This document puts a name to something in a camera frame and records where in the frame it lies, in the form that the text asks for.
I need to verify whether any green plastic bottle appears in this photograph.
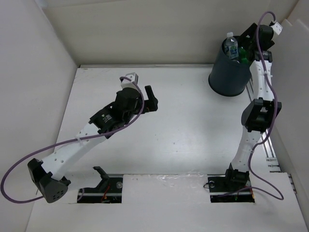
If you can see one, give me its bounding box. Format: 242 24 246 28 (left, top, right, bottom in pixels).
238 47 252 64

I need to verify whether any blue green label water bottle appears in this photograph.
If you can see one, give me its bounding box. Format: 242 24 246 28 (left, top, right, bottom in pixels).
224 32 239 60

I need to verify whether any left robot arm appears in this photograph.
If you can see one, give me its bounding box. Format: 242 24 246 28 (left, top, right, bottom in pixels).
28 86 158 203

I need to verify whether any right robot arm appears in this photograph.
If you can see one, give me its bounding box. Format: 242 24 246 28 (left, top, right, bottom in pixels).
223 22 282 193

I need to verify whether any dark blue round bin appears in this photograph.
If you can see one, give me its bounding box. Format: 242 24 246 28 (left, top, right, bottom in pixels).
208 41 252 97

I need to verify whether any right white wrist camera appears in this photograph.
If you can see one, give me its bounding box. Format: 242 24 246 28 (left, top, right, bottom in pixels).
269 22 283 36

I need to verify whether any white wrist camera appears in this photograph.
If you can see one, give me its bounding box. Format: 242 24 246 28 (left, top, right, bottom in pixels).
120 72 139 89
269 22 283 36

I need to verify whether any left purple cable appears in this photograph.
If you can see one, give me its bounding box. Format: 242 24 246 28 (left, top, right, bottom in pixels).
0 76 146 203

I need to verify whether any purple cable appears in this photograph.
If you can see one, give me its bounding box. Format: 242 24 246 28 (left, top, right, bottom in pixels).
0 76 146 203
217 11 285 201

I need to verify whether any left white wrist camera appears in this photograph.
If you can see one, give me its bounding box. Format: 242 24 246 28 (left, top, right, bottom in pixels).
120 72 139 89

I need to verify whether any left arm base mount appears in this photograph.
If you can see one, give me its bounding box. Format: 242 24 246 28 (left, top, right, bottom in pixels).
77 166 124 204

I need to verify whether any aluminium rail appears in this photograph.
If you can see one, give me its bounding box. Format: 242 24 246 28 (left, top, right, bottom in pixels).
246 78 278 170

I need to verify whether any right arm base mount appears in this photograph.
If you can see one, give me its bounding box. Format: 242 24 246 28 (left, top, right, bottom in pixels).
203 168 255 203

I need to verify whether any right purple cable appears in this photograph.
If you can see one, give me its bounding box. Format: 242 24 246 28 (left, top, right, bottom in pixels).
217 11 285 201

